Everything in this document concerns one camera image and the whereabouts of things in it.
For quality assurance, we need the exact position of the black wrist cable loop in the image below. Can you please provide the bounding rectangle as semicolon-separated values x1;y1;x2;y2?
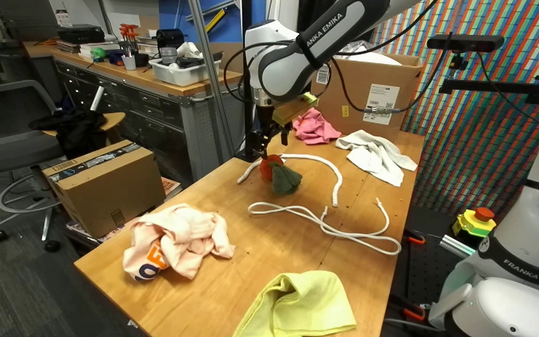
221;38;266;107

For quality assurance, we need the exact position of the black case on workbench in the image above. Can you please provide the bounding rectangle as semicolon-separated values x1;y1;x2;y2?
57;25;107;47

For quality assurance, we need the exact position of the cardboard box with white label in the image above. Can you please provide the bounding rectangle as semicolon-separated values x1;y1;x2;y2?
311;53;427;145

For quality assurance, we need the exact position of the white plastic bag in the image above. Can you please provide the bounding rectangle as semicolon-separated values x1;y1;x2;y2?
343;40;405;68

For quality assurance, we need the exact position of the round wooden stool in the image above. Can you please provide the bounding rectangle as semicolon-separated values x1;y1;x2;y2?
40;111;128;147

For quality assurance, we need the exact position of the clear hose loop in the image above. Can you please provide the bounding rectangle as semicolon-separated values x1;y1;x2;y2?
0;173;61;220

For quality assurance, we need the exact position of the thin white cord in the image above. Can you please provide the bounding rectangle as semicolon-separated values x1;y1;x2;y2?
246;197;405;259

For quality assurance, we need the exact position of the black pole with base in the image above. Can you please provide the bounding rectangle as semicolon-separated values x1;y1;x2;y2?
240;0;265;164

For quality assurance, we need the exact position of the silver metal pole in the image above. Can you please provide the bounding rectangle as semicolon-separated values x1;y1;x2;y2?
186;0;238;160

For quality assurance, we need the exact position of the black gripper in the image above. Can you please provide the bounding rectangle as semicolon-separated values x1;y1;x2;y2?
242;119;287;169

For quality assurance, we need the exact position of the orange black clamp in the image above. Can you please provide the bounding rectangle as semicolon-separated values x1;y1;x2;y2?
386;298;433;328
403;231;429;250

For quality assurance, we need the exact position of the peach shirt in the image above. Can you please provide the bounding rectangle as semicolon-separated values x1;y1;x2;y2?
122;201;238;285

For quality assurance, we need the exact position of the white towel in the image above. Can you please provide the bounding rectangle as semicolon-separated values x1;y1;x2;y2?
334;128;422;190

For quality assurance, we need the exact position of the red cloth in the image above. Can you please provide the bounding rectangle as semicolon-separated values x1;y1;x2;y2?
259;154;285;184

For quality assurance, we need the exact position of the dark green cloth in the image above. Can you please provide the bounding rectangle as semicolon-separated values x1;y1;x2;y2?
270;164;306;199

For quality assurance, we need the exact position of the white plastic bin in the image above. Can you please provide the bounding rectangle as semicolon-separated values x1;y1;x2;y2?
149;55;225;89

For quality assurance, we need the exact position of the grey office chair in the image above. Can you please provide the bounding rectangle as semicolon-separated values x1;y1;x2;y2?
0;79;68;253

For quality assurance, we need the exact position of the black camera on boom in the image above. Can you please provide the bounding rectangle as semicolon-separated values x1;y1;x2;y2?
425;34;506;57

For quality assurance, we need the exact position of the wooden-top workbench with drawers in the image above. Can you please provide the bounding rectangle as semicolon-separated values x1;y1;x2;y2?
23;40;248;184

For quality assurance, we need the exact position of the yellow red emergency stop button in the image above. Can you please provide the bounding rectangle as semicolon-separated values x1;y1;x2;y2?
450;205;498;242

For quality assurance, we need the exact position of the black boom bar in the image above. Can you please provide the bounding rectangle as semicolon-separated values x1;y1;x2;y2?
439;74;539;107

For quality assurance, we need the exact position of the pink shirt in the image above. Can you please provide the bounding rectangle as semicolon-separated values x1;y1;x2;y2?
291;105;345;149

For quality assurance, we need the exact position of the cardboard box with black tape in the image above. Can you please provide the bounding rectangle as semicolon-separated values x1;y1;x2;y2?
42;139;169;240

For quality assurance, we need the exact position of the flat reddish cardboard box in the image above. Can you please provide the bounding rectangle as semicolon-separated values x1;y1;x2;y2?
160;177;184;201

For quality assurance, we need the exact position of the black cloth on stool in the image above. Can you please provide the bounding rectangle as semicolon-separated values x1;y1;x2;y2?
29;107;111;162

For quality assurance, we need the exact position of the yellow-green towel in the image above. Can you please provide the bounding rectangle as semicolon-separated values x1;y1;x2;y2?
231;268;360;337

